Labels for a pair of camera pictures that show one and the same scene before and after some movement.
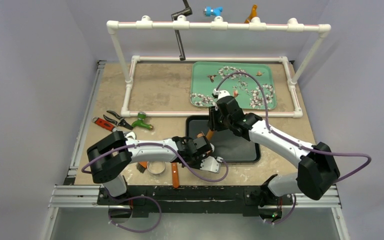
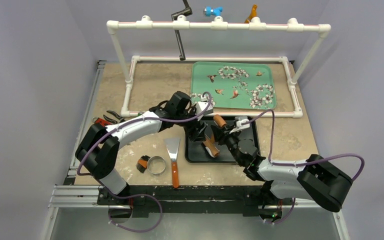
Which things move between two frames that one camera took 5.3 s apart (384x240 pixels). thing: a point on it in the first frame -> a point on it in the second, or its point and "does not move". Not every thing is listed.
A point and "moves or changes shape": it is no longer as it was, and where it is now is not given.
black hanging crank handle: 186,12 does not move
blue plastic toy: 208,11 does not move
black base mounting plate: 194,201 does not move
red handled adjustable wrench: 106,125 does not move
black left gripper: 197,165 -> 195,134
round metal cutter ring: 156,167 does not move
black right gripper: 214,120 -> 224,134
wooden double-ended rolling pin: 209,136 moves or changes shape
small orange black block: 141,166 does not move
